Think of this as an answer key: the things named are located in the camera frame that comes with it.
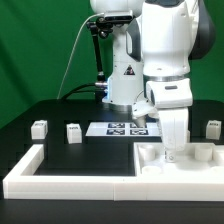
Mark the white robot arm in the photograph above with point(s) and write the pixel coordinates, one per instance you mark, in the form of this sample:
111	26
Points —
154	40

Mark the white L-shaped obstacle fence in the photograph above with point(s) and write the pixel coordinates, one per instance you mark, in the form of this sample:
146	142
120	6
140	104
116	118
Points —
23	183

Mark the white square tabletop part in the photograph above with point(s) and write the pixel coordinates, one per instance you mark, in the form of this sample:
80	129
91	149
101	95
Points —
197	163

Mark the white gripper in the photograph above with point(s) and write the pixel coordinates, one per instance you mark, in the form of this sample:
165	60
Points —
171	101

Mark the black camera on mount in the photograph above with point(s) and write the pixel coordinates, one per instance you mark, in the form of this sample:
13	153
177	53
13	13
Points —
118	16

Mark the black articulated camera stand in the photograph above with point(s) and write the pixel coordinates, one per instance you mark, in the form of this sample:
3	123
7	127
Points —
98	50

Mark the AprilTag marker sheet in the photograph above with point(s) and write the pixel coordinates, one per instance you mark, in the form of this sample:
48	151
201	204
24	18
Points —
123	129

